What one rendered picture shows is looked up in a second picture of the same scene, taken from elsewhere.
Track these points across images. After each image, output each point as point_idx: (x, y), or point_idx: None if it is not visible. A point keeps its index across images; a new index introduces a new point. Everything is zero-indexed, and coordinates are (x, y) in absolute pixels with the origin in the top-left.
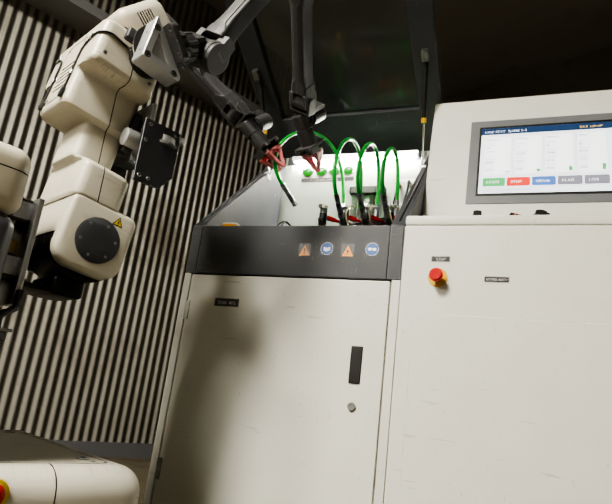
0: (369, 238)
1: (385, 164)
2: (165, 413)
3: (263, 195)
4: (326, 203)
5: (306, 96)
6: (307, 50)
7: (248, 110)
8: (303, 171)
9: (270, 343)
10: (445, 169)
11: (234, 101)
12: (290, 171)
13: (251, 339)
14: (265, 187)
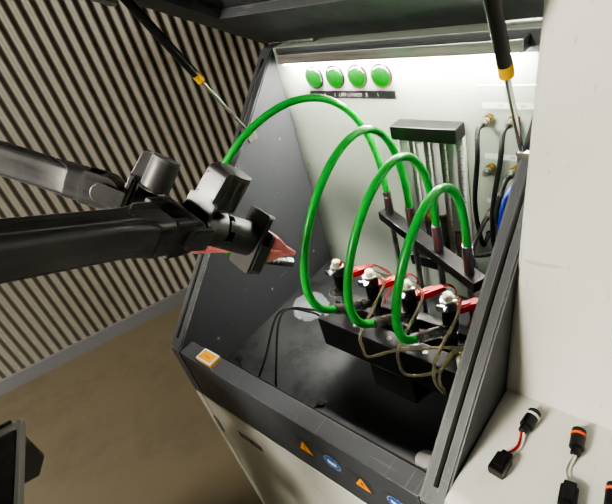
0: (388, 490)
1: (399, 312)
2: (254, 484)
3: (256, 173)
4: (362, 139)
5: (166, 254)
6: (71, 258)
7: (117, 194)
8: (306, 78)
9: (313, 502)
10: (568, 240)
11: (84, 192)
12: (287, 75)
13: (292, 486)
14: (253, 158)
